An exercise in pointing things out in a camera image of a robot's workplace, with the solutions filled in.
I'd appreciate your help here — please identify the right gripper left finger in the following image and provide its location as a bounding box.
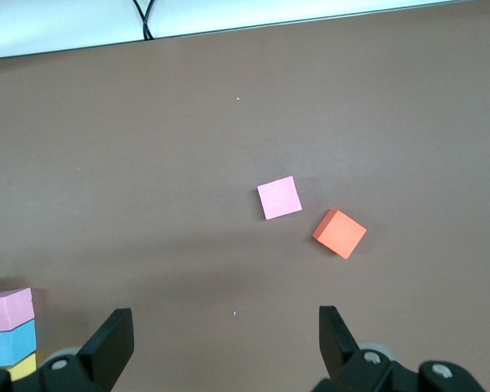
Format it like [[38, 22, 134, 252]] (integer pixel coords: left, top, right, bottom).
[[0, 308, 135, 392]]

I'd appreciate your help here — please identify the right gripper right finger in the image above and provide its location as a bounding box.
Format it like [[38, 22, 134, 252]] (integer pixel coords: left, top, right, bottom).
[[314, 305, 485, 392]]

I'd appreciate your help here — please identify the yellow foam block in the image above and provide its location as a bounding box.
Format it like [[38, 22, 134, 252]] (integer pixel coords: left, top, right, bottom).
[[6, 352, 38, 383]]

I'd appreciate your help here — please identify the blue foam block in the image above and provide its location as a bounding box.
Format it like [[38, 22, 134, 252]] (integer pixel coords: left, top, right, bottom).
[[0, 318, 38, 368]]

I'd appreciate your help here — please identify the pink foam block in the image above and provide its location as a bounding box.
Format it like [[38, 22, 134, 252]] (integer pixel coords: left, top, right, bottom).
[[256, 175, 303, 221], [0, 287, 36, 335]]

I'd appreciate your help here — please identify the orange foam block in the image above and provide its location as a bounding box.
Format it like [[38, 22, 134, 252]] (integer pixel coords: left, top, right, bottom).
[[311, 208, 368, 261]]

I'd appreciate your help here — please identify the brown paper table cover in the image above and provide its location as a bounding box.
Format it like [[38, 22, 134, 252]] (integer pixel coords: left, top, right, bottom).
[[0, 0, 490, 392]]

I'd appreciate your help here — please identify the white table edge rail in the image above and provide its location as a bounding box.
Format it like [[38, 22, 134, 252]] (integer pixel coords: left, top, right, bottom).
[[0, 0, 490, 61]]

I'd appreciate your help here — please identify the black cable bundle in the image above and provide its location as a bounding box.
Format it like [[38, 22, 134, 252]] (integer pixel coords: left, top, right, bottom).
[[131, 0, 157, 41]]

